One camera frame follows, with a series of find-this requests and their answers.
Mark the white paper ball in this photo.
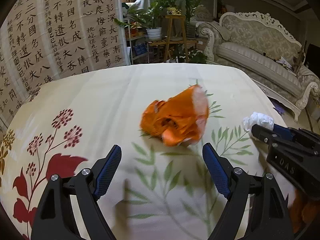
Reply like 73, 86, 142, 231
243, 112, 274, 132

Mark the large orange plastic bag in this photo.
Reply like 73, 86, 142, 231
140, 85, 209, 147

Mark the purple cloth on floor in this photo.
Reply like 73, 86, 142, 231
271, 101, 285, 116

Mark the ornate white grey sofa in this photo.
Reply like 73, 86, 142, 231
191, 7, 319, 120

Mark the floral cream tablecloth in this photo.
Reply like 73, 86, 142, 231
1, 63, 284, 239

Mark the wooden plant stand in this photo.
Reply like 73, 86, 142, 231
146, 15, 197, 63

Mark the tall green potted plant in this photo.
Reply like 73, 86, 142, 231
184, 0, 200, 40

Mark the metal shelf rack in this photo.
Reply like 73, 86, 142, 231
124, 17, 150, 64

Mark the plant in white pot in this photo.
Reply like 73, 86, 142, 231
126, 0, 178, 41

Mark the calligraphy wall hanging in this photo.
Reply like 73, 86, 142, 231
1, 0, 129, 134

